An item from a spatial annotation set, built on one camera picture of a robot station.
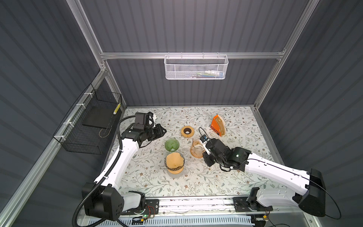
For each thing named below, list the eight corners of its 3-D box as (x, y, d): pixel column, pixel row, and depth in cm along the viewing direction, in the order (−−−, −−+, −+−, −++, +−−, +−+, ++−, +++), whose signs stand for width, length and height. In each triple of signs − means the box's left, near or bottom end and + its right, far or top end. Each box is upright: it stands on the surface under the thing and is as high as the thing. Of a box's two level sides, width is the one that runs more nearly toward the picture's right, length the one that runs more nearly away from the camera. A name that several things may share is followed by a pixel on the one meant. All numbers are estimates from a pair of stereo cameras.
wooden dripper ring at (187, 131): (181, 137, 104) (181, 135, 102) (181, 128, 109) (181, 126, 107) (193, 137, 104) (194, 135, 102) (193, 128, 109) (193, 126, 107)
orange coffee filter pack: (212, 135, 104) (214, 127, 96) (210, 124, 112) (212, 115, 103) (223, 135, 104) (226, 127, 96) (221, 124, 112) (223, 115, 103)
